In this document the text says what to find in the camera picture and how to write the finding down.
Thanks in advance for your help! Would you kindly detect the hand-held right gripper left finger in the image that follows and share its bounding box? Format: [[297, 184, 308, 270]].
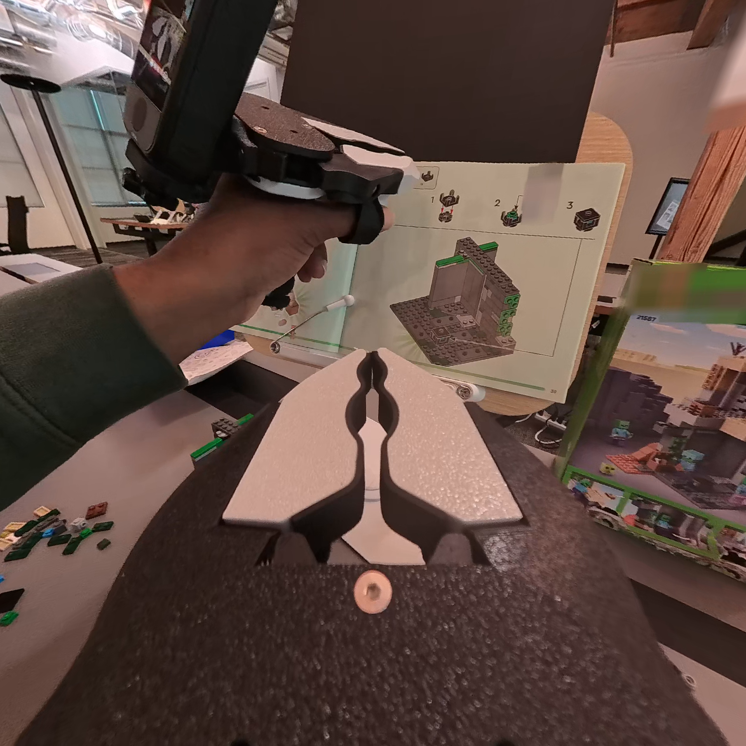
[[223, 349, 375, 563]]

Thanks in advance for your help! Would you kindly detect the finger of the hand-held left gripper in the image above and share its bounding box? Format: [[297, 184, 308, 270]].
[[341, 146, 422, 191], [300, 118, 406, 156]]

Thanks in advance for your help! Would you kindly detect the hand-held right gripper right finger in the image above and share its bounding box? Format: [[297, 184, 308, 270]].
[[375, 348, 524, 564]]

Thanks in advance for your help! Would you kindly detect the grey toy brick building model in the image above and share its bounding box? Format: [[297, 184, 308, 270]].
[[190, 412, 255, 467]]

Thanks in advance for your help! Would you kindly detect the pile of small bricks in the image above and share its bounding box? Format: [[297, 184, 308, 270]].
[[0, 501, 114, 628]]

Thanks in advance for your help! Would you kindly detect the person's left forearm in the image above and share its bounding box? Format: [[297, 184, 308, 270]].
[[0, 265, 188, 511]]

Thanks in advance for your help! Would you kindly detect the person's left hand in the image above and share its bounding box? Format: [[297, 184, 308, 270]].
[[113, 172, 397, 365]]

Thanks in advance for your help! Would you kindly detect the white power strip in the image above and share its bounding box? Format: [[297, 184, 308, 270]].
[[527, 408, 570, 447]]

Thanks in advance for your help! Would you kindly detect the black rectangular panel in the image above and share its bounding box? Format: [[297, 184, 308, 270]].
[[280, 0, 617, 165]]

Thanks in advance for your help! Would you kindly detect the white printed paper bag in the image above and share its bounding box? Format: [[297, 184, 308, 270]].
[[178, 341, 253, 387]]

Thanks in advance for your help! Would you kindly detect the wooden office table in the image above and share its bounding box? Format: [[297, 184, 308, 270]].
[[100, 213, 196, 257]]

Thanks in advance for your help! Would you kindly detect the black floor lamp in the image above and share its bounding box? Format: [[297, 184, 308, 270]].
[[0, 74, 103, 267]]

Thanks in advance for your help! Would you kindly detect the pale green instruction booklet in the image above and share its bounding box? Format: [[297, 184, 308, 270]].
[[232, 162, 626, 404]]

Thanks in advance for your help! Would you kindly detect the green toy brick set box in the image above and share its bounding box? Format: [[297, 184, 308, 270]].
[[554, 258, 746, 584]]

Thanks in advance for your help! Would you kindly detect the white book stand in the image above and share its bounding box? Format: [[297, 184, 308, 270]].
[[271, 113, 633, 566]]

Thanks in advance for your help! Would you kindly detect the framed sign stand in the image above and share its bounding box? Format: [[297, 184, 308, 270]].
[[643, 177, 692, 237]]

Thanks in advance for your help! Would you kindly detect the wooden pillar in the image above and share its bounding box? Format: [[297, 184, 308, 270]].
[[657, 124, 746, 264]]

